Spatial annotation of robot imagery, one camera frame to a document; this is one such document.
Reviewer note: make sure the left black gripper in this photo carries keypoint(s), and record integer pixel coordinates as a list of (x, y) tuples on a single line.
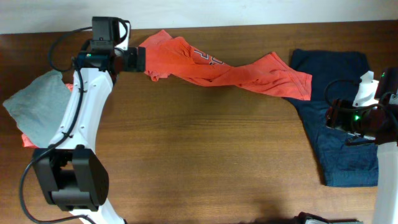
[(137, 59)]

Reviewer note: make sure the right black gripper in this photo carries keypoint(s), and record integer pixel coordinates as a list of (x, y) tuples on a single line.
[(336, 119)]

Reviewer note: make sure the orange printed t-shirt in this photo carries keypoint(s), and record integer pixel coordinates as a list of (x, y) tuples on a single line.
[(167, 55)]

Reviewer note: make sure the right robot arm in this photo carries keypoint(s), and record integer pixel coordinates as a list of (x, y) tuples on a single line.
[(376, 124)]

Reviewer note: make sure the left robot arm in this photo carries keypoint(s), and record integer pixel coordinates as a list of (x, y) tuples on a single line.
[(69, 173)]

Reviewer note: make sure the navy blue folded shirt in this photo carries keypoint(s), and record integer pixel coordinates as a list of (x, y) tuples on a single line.
[(341, 165)]

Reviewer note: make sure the orange folded shirt under grey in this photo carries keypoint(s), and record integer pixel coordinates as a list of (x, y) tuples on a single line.
[(26, 142)]

